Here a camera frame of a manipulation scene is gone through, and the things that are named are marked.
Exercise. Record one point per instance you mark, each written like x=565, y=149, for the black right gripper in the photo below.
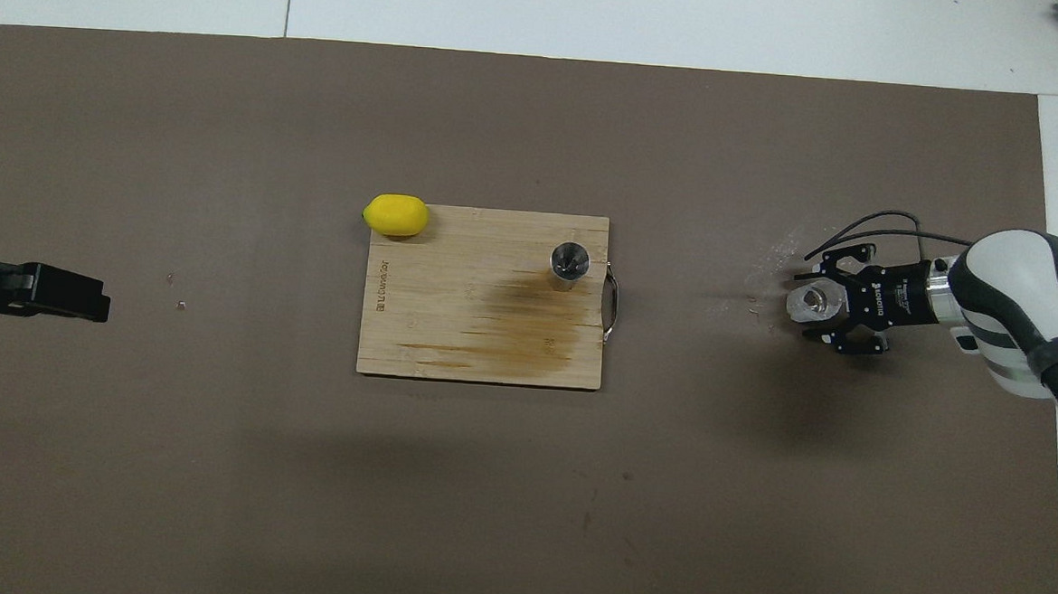
x=900, y=297

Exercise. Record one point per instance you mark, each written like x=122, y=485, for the small clear glass cup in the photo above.
x=809, y=303

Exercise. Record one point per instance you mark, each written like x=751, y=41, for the steel double jigger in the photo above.
x=569, y=267

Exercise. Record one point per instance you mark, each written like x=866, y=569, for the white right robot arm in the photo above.
x=1018, y=304

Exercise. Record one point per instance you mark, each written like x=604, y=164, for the yellow lemon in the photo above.
x=396, y=216

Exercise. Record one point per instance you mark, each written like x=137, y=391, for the wooden cutting board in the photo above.
x=455, y=329

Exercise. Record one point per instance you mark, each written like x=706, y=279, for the brown paper table mat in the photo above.
x=481, y=512

